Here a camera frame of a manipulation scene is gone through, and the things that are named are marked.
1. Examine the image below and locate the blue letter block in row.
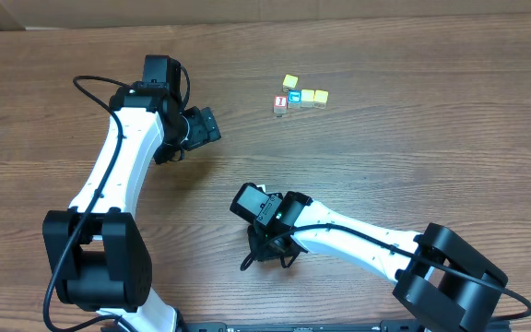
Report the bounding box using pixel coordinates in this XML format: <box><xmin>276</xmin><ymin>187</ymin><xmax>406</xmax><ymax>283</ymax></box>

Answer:
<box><xmin>288</xmin><ymin>89</ymin><xmax>301</xmax><ymax>109</ymax></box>

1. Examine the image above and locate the red letter I block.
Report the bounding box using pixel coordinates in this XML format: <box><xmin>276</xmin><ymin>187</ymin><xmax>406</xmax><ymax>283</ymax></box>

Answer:
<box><xmin>273</xmin><ymin>96</ymin><xmax>288</xmax><ymax>114</ymax></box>

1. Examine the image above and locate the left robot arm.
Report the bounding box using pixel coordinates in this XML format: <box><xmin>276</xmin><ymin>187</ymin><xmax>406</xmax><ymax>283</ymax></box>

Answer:
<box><xmin>42</xmin><ymin>81</ymin><xmax>220</xmax><ymax>331</ymax></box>

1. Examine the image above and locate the yellow block far top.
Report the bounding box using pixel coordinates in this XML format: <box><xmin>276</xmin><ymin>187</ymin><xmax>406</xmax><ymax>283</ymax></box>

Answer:
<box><xmin>282</xmin><ymin>74</ymin><xmax>299</xmax><ymax>92</ymax></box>

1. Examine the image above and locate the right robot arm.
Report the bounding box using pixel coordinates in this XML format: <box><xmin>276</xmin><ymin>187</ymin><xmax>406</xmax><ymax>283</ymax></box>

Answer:
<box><xmin>230</xmin><ymin>183</ymin><xmax>508</xmax><ymax>331</ymax></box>

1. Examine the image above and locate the yellow block row end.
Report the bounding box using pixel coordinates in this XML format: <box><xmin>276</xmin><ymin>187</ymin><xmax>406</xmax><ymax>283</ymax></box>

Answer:
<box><xmin>313</xmin><ymin>89</ymin><xmax>329</xmax><ymax>109</ymax></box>

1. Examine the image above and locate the yellow block in row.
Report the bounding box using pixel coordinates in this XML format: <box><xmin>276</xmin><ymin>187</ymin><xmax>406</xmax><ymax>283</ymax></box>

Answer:
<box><xmin>301</xmin><ymin>89</ymin><xmax>315</xmax><ymax>108</ymax></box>

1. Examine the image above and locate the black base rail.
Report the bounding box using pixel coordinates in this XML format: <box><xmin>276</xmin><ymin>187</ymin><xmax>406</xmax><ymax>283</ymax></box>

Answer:
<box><xmin>172</xmin><ymin>317</ymin><xmax>512</xmax><ymax>332</ymax></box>

